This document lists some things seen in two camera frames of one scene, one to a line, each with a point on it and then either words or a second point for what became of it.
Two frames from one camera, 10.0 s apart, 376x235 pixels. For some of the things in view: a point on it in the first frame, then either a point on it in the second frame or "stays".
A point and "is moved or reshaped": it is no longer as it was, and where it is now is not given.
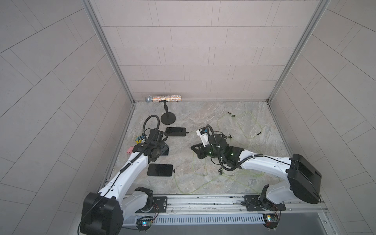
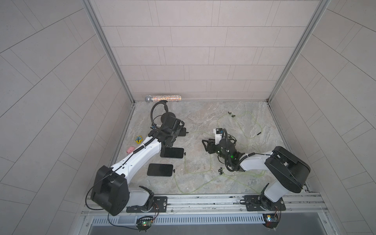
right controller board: (271, 220) stays
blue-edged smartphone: (160, 170) stays
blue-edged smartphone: (165, 150) is moved or reshaped
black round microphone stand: (168, 118) stays
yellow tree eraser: (138, 139) stays
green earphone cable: (227, 175) to (193, 173)
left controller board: (144, 223) stays
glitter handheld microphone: (150, 99) stays
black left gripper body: (158, 147) to (174, 135)
